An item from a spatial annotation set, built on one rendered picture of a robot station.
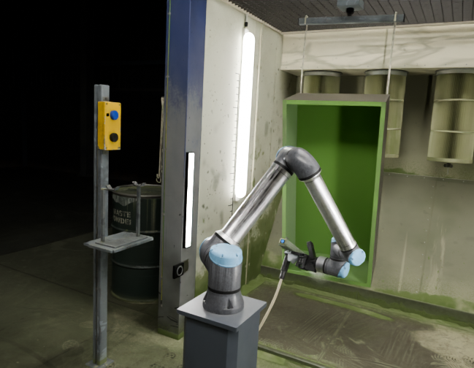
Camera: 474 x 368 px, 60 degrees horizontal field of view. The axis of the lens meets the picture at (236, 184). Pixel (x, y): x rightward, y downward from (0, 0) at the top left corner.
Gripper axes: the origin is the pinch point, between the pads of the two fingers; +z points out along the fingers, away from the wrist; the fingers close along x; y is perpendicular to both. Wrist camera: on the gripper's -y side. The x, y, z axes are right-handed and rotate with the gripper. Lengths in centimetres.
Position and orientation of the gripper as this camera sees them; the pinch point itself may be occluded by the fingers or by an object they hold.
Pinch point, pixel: (288, 252)
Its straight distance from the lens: 249.0
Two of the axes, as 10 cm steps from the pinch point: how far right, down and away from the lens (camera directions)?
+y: -3.3, 9.0, -2.7
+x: 4.9, 4.1, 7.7
